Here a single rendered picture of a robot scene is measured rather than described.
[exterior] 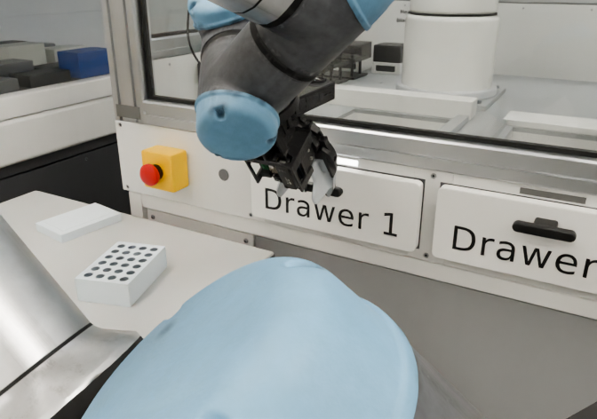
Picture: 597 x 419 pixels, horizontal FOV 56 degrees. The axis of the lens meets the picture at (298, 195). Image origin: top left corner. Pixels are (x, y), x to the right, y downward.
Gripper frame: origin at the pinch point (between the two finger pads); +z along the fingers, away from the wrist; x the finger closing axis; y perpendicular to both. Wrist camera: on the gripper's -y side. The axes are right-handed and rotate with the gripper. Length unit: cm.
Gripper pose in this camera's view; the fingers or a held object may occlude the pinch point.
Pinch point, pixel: (316, 184)
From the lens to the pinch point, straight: 83.0
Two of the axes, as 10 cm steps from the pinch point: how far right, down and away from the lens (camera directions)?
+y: -4.0, 8.0, -4.6
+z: 2.8, 5.8, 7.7
